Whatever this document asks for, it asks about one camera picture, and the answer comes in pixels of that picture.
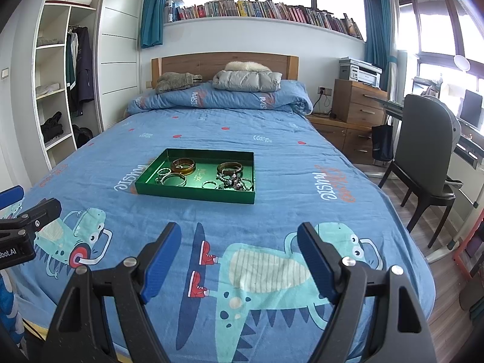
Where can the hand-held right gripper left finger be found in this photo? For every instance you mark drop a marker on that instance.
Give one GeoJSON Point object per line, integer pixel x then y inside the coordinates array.
{"type": "Point", "coordinates": [162, 261]}

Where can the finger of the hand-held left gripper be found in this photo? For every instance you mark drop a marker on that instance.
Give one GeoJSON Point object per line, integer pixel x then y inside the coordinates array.
{"type": "Point", "coordinates": [11, 196]}
{"type": "Point", "coordinates": [37, 213]}

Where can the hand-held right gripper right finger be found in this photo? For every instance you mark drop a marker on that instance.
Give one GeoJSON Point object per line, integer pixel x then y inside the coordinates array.
{"type": "Point", "coordinates": [315, 261]}

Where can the green jewelry tray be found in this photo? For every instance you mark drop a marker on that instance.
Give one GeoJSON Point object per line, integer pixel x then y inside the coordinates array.
{"type": "Point", "coordinates": [200, 194]}

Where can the twisted silver bangle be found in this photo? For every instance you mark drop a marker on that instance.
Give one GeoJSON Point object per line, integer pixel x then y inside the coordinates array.
{"type": "Point", "coordinates": [203, 185]}

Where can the linked silver rings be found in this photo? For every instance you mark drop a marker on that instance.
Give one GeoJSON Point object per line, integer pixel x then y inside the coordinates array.
{"type": "Point", "coordinates": [159, 172]}

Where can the amber bangle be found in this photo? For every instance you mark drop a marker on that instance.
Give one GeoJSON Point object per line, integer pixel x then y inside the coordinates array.
{"type": "Point", "coordinates": [172, 165]}

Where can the dark brown bangle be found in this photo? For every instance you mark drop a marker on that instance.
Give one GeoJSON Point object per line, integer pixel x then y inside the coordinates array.
{"type": "Point", "coordinates": [219, 168]}

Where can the person's left hand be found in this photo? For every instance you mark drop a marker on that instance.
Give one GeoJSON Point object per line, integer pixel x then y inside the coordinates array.
{"type": "Point", "coordinates": [6, 306]}

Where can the bed with blue printed sheet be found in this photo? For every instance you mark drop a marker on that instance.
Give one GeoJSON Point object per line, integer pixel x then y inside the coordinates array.
{"type": "Point", "coordinates": [264, 215]}

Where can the plain silver bangle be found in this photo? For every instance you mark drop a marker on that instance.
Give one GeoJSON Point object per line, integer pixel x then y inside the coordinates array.
{"type": "Point", "coordinates": [163, 180]}

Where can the folded black clothes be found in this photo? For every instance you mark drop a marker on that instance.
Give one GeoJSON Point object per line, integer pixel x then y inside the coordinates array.
{"type": "Point", "coordinates": [52, 126]}

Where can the black bag in wardrobe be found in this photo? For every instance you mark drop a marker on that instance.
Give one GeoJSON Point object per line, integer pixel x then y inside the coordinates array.
{"type": "Point", "coordinates": [81, 136]}

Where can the folded white clothes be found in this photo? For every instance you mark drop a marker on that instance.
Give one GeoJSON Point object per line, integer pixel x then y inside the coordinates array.
{"type": "Point", "coordinates": [47, 89]}

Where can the low wooden nightstand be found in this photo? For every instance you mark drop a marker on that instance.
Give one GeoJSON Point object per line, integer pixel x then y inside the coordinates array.
{"type": "Point", "coordinates": [340, 136]}

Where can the black tote bag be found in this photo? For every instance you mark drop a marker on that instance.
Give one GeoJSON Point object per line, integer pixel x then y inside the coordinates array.
{"type": "Point", "coordinates": [382, 143]}

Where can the hanging dark jacket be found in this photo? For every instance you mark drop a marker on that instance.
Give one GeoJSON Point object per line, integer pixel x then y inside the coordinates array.
{"type": "Point", "coordinates": [85, 72]}

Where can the hanging green garment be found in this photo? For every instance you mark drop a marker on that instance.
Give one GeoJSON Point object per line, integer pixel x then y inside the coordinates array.
{"type": "Point", "coordinates": [71, 64]}

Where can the dark grey chair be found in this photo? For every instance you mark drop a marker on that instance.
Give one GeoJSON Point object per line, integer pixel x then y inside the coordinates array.
{"type": "Point", "coordinates": [419, 143]}

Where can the folded grey cloth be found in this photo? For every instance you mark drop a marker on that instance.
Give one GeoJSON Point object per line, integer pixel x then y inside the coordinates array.
{"type": "Point", "coordinates": [49, 41]}

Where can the wooden drawer chest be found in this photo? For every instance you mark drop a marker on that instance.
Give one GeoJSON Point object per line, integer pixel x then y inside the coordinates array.
{"type": "Point", "coordinates": [355, 102]}

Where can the folded blue duvet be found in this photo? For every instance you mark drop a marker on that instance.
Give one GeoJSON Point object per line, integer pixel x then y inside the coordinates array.
{"type": "Point", "coordinates": [227, 100]}

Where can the olive knit sweater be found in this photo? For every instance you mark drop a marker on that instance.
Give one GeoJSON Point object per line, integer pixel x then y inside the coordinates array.
{"type": "Point", "coordinates": [176, 81]}

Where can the white wardrobe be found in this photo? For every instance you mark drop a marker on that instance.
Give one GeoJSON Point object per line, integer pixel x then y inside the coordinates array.
{"type": "Point", "coordinates": [117, 45]}

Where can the glass desk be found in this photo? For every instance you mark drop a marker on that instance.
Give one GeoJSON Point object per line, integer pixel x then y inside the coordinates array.
{"type": "Point", "coordinates": [469, 147]}

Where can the white printer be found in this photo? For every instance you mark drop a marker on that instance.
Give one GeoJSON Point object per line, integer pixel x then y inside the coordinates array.
{"type": "Point", "coordinates": [359, 72]}

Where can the grey puffer jacket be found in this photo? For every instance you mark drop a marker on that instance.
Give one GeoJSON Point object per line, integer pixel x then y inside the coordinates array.
{"type": "Point", "coordinates": [245, 79]}

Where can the wooden headboard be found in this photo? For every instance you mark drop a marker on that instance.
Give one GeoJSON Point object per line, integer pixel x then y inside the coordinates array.
{"type": "Point", "coordinates": [189, 64]}

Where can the computer monitor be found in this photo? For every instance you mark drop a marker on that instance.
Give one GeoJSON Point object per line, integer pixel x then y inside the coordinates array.
{"type": "Point", "coordinates": [472, 109]}

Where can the long teal curtain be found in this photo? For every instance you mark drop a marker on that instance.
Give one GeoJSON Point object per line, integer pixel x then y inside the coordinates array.
{"type": "Point", "coordinates": [378, 37]}

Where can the short teal curtain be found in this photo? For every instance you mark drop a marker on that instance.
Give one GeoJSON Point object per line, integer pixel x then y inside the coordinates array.
{"type": "Point", "coordinates": [153, 11]}

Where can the row of books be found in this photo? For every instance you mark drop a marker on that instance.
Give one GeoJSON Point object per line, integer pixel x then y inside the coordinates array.
{"type": "Point", "coordinates": [264, 9]}

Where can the wall light switch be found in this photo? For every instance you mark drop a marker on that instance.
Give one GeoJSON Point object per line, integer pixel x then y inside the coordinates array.
{"type": "Point", "coordinates": [4, 73]}

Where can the red metal frame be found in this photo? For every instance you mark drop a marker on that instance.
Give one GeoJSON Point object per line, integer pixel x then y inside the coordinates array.
{"type": "Point", "coordinates": [463, 261]}

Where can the wall outlet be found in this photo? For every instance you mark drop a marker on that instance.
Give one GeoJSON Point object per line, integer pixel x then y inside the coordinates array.
{"type": "Point", "coordinates": [324, 90]}

